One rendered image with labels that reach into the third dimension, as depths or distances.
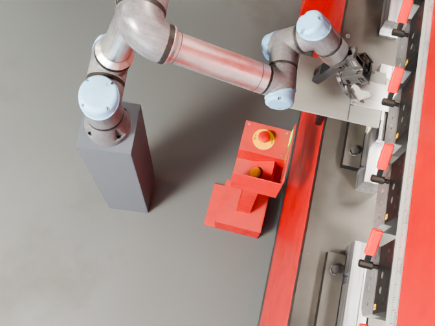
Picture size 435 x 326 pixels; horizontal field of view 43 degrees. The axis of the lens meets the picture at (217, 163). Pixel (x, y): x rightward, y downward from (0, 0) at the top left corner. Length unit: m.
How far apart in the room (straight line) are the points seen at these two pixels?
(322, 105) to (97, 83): 0.65
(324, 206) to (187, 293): 0.98
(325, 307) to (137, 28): 0.89
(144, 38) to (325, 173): 0.72
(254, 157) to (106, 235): 0.94
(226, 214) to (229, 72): 1.15
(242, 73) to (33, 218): 1.51
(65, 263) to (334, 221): 1.30
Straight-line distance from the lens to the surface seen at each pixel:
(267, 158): 1.82
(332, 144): 1.74
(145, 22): 1.28
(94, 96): 1.64
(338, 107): 1.66
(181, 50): 1.31
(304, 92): 1.65
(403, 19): 1.50
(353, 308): 1.54
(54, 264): 2.55
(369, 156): 1.66
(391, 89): 1.39
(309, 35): 1.41
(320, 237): 1.65
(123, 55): 1.61
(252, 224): 2.40
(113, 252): 2.51
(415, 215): 1.13
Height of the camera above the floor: 2.45
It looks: 71 degrees down
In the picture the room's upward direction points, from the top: 8 degrees clockwise
